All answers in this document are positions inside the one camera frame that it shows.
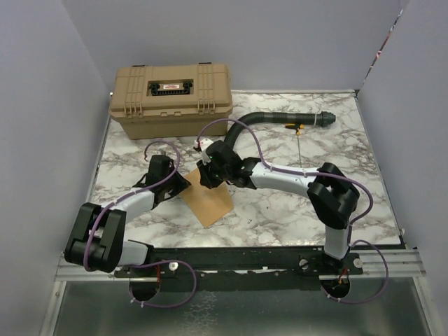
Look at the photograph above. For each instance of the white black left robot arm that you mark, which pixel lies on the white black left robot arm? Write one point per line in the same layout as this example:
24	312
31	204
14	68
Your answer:
97	239

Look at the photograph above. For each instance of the tan plastic tool case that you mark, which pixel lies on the tan plastic tool case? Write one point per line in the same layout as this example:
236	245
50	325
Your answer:
170	101

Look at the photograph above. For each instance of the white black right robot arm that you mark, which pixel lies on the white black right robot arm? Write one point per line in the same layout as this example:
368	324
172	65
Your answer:
332	196

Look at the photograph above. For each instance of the yellow handled long screwdriver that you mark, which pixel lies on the yellow handled long screwdriver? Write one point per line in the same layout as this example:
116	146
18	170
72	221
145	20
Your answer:
297	129

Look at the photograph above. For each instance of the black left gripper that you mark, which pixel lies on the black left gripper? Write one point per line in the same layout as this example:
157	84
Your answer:
182	183

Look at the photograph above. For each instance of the brown paper envelope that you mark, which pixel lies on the brown paper envelope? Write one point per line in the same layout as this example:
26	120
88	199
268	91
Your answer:
208	205

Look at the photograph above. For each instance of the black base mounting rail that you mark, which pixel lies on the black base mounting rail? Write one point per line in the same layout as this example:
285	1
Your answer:
184	277

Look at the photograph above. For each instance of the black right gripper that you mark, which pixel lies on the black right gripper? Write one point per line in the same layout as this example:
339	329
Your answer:
205	179

